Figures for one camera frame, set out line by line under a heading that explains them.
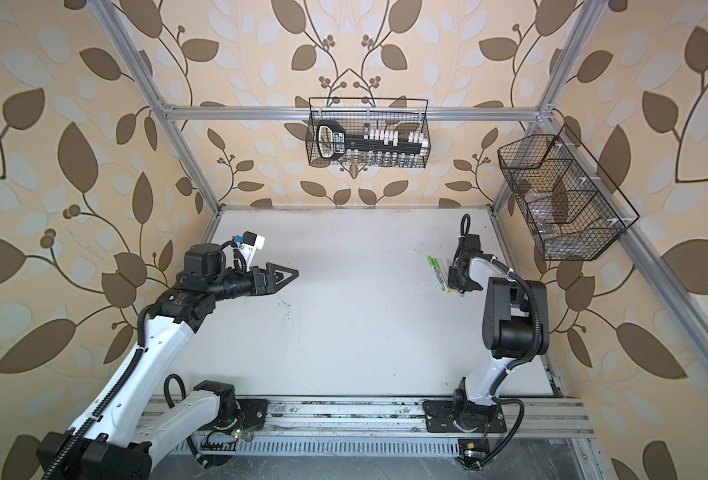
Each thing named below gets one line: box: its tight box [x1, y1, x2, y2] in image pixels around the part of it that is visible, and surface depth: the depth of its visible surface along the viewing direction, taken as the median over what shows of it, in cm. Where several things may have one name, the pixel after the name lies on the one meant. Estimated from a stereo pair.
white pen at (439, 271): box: [432, 258, 451, 294], surface depth 104 cm
